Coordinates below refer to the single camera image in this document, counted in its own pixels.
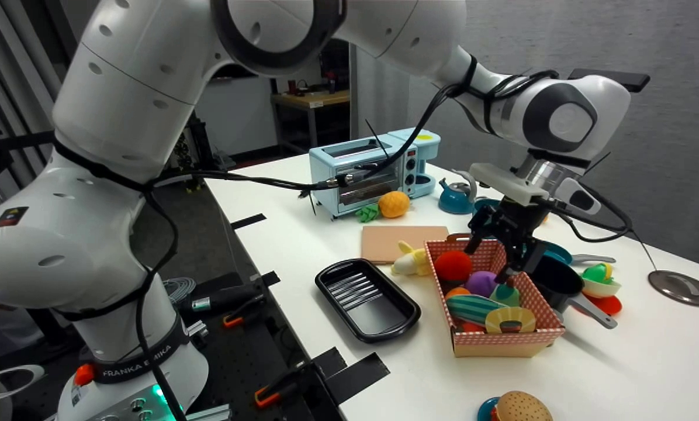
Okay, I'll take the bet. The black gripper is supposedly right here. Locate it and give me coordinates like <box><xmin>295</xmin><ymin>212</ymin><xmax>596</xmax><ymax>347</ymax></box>
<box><xmin>464</xmin><ymin>197</ymin><xmax>558</xmax><ymax>278</ymax></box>

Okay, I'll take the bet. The green toy pepper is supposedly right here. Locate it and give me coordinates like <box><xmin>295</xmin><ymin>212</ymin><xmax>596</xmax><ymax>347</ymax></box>
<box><xmin>491</xmin><ymin>281</ymin><xmax>524</xmax><ymax>308</ymax></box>

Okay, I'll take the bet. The red checkered basket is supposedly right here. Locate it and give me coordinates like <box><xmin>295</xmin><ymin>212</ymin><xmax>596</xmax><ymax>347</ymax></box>
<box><xmin>426</xmin><ymin>230</ymin><xmax>568</xmax><ymax>360</ymax></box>

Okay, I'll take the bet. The black ribbed tray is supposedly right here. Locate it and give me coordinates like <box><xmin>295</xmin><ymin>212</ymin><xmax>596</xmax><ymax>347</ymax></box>
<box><xmin>314</xmin><ymin>256</ymin><xmax>423</xmax><ymax>343</ymax></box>

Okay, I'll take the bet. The purple toy vegetable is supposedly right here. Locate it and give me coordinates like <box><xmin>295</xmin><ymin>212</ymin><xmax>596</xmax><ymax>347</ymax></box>
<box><xmin>464</xmin><ymin>268</ymin><xmax>508</xmax><ymax>299</ymax></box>

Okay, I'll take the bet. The red toy tomato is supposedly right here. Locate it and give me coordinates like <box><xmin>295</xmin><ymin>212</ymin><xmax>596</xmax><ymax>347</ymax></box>
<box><xmin>434</xmin><ymin>247</ymin><xmax>475</xmax><ymax>284</ymax></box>

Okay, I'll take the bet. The black toy frying pan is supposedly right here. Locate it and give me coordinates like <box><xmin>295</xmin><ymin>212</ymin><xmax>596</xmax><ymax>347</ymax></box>
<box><xmin>518</xmin><ymin>253</ymin><xmax>620</xmax><ymax>331</ymax></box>

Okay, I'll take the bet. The striped toy watermelon slice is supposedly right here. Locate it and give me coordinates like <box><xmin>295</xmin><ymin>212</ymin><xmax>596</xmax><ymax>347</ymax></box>
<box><xmin>447</xmin><ymin>292</ymin><xmax>512</xmax><ymax>328</ymax></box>

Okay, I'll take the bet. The yellow toy pineapple slice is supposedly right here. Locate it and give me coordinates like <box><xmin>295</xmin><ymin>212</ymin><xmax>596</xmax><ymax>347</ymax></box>
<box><xmin>483</xmin><ymin>303</ymin><xmax>538</xmax><ymax>336</ymax></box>

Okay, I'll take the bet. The yellow toy banana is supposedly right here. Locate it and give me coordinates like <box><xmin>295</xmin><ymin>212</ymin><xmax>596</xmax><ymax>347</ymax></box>
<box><xmin>388</xmin><ymin>237</ymin><xmax>432</xmax><ymax>281</ymax></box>

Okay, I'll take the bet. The green yellow toy vegetable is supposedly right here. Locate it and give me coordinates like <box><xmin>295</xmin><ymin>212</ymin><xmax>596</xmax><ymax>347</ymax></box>
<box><xmin>580</xmin><ymin>262</ymin><xmax>617</xmax><ymax>288</ymax></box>

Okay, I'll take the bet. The white toy bowl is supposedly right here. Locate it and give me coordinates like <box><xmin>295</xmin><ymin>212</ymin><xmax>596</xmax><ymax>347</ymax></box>
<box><xmin>580</xmin><ymin>275</ymin><xmax>624</xmax><ymax>301</ymax></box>

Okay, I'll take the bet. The large orange toy fruit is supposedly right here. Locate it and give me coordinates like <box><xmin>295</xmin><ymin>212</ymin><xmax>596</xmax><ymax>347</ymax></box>
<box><xmin>377</xmin><ymin>190</ymin><xmax>413</xmax><ymax>222</ymax></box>

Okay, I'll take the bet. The tan cutting board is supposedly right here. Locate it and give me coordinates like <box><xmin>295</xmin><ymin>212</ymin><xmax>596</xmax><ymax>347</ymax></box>
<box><xmin>359</xmin><ymin>223</ymin><xmax>451</xmax><ymax>267</ymax></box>

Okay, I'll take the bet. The red toy plate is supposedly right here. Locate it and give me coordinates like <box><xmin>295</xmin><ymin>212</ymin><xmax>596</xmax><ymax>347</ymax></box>
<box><xmin>588</xmin><ymin>292</ymin><xmax>624</xmax><ymax>317</ymax></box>

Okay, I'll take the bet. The green leafy toy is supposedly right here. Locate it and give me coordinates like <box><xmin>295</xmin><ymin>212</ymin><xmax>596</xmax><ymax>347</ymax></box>
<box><xmin>352</xmin><ymin>200</ymin><xmax>382</xmax><ymax>223</ymax></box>

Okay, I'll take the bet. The toy burger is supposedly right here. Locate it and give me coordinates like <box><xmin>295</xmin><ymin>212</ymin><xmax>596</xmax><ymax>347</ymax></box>
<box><xmin>492</xmin><ymin>387</ymin><xmax>557</xmax><ymax>421</ymax></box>

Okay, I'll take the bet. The teal toy plate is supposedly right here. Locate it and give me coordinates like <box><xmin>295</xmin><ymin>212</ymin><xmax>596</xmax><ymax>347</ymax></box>
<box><xmin>475</xmin><ymin>395</ymin><xmax>508</xmax><ymax>421</ymax></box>

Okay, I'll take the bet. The light blue toaster oven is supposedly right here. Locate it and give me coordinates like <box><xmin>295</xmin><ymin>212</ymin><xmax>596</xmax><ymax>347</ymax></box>
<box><xmin>305</xmin><ymin>125</ymin><xmax>443</xmax><ymax>220</ymax></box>

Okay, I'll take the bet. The round metal table grommet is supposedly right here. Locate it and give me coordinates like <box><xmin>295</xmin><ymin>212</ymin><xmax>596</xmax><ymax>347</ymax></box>
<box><xmin>644</xmin><ymin>268</ymin><xmax>699</xmax><ymax>308</ymax></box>

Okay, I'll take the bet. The black tape strip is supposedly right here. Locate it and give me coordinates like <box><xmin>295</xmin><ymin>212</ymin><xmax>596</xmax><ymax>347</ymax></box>
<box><xmin>310</xmin><ymin>350</ymin><xmax>393</xmax><ymax>407</ymax></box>
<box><xmin>229</xmin><ymin>211</ymin><xmax>269</xmax><ymax>230</ymax></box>
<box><xmin>252</xmin><ymin>268</ymin><xmax>282</xmax><ymax>290</ymax></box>

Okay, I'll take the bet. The wooden top desk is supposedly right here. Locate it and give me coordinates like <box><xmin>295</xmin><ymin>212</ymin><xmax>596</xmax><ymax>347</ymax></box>
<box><xmin>273</xmin><ymin>87</ymin><xmax>354</xmax><ymax>152</ymax></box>

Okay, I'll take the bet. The black clamp orange tip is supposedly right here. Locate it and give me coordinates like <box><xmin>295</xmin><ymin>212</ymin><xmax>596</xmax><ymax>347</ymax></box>
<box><xmin>178</xmin><ymin>281</ymin><xmax>269</xmax><ymax>331</ymax></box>
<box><xmin>252</xmin><ymin>371</ymin><xmax>304</xmax><ymax>412</ymax></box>

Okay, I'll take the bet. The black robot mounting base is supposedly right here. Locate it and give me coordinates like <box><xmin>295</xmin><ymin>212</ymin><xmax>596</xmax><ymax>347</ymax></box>
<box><xmin>169</xmin><ymin>271</ymin><xmax>344</xmax><ymax>421</ymax></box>

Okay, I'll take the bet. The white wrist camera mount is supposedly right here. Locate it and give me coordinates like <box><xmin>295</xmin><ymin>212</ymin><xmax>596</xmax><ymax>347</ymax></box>
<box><xmin>468</xmin><ymin>160</ymin><xmax>557</xmax><ymax>208</ymax></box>

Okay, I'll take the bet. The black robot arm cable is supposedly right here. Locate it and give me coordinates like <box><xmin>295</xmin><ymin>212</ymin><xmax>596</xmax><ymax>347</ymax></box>
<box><xmin>46</xmin><ymin>53</ymin><xmax>557</xmax><ymax>421</ymax></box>

